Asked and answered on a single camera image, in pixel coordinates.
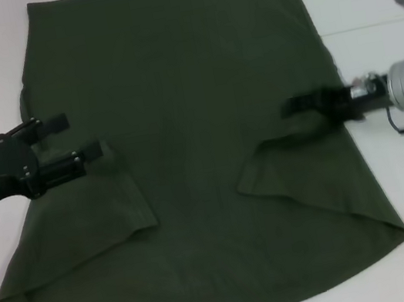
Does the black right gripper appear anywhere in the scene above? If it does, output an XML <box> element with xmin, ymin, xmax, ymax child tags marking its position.
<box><xmin>279</xmin><ymin>74</ymin><xmax>395</xmax><ymax>134</ymax></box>

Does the dark green shirt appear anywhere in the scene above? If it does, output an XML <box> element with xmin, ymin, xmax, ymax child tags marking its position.
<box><xmin>0</xmin><ymin>0</ymin><xmax>404</xmax><ymax>302</ymax></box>

